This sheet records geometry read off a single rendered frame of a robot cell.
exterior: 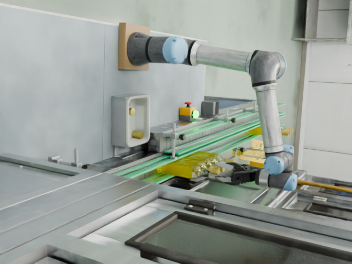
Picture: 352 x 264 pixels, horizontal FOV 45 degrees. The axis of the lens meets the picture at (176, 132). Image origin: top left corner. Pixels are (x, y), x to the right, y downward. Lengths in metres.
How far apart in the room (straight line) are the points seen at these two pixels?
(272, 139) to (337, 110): 6.13
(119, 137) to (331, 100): 6.19
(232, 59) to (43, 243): 1.31
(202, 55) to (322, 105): 6.03
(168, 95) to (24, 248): 1.67
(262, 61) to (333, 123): 6.18
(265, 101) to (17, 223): 1.12
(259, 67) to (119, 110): 0.63
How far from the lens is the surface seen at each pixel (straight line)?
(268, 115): 1.69
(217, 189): 2.12
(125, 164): 1.82
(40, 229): 0.80
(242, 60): 1.84
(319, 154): 7.98
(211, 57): 1.90
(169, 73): 2.29
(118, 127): 1.89
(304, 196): 2.26
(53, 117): 1.65
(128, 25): 1.92
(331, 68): 7.77
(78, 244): 0.73
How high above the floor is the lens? 1.93
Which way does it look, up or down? 30 degrees down
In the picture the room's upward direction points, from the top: 97 degrees clockwise
